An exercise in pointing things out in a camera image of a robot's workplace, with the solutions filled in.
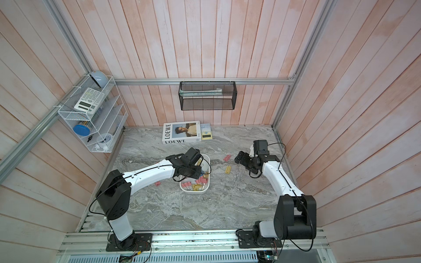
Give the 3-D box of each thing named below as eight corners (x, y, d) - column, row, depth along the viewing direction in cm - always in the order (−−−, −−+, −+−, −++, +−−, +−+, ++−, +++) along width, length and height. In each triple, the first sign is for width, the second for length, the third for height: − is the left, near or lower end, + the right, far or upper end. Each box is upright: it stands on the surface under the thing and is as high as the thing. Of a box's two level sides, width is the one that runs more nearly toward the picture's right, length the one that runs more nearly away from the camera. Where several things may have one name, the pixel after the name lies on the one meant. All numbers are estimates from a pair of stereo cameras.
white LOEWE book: (163, 144, 112) (161, 140, 109) (164, 127, 123) (163, 123, 119) (201, 141, 114) (201, 137, 111) (199, 124, 124) (199, 120, 121)
